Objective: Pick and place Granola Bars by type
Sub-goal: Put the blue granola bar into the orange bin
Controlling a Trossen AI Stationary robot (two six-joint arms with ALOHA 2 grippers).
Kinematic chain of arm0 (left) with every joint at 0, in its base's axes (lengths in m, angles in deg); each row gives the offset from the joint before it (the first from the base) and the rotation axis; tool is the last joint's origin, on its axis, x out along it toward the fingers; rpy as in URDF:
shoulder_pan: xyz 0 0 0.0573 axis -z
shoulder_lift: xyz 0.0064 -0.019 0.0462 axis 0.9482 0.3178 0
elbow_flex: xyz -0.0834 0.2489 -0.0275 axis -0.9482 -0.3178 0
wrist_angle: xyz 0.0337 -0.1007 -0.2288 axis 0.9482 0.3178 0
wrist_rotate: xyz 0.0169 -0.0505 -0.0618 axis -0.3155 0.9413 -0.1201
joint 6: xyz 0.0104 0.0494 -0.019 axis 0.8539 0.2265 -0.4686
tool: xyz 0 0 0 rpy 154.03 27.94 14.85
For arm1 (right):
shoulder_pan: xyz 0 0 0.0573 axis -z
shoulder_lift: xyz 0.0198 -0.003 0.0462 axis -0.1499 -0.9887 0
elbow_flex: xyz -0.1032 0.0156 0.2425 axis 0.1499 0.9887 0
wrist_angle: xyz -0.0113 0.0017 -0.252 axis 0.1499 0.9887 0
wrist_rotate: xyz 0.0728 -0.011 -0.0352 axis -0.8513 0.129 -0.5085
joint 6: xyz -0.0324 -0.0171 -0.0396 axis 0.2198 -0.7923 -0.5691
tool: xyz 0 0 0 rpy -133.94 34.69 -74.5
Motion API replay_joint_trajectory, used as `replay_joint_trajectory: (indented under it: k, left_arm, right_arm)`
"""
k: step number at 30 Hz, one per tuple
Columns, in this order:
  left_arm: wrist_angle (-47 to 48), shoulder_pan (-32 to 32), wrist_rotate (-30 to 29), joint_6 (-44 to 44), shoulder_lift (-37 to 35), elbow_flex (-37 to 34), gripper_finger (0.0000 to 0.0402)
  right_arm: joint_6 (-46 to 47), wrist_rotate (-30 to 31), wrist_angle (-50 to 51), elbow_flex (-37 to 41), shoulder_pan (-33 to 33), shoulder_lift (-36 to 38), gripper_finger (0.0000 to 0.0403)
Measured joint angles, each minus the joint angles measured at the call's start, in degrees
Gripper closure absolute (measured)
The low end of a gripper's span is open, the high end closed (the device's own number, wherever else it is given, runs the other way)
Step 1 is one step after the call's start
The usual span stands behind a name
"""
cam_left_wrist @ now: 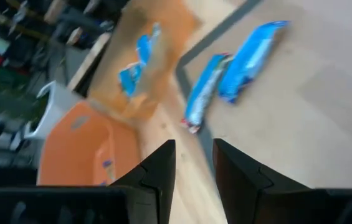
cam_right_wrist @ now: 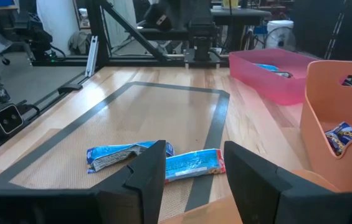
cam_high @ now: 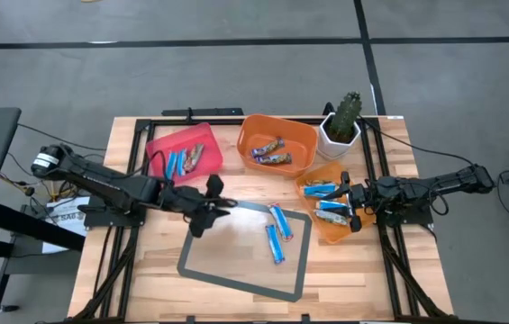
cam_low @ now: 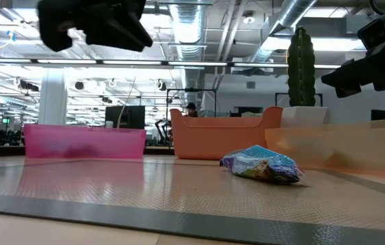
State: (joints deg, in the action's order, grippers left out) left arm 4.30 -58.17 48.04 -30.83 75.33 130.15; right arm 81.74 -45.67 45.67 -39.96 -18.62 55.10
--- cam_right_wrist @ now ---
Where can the grey bag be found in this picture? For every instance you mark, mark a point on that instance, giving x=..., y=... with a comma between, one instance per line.
x=79, y=43

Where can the white board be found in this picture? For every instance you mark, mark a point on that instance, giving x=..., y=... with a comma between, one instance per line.
x=57, y=25

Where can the black equipment with green light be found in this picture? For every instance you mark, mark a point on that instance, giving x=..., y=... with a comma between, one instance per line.
x=38, y=37

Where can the dark grey desk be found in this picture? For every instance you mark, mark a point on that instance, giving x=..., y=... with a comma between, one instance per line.
x=241, y=14

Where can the deep orange plastic bin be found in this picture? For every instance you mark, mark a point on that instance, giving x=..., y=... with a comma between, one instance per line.
x=328, y=102

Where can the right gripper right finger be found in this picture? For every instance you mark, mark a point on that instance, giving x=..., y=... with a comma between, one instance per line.
x=253, y=186

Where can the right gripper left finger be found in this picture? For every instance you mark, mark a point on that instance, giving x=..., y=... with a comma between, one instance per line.
x=138, y=193

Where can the clear mat with black border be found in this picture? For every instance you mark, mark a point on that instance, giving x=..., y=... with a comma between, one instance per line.
x=132, y=124

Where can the pink plastic bin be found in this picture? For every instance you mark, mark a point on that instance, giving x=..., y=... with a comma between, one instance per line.
x=256, y=84

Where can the black table-level camera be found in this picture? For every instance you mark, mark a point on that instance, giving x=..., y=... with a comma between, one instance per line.
x=4, y=119

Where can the purple granola bar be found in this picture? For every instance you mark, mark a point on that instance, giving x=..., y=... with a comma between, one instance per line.
x=347, y=133
x=334, y=144

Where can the white fan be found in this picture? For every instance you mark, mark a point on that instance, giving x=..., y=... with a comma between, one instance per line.
x=280, y=34

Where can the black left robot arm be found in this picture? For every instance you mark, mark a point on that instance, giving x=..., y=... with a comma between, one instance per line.
x=202, y=31

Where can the silver aluminium extrusion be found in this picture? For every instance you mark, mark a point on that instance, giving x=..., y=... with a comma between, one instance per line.
x=91, y=56

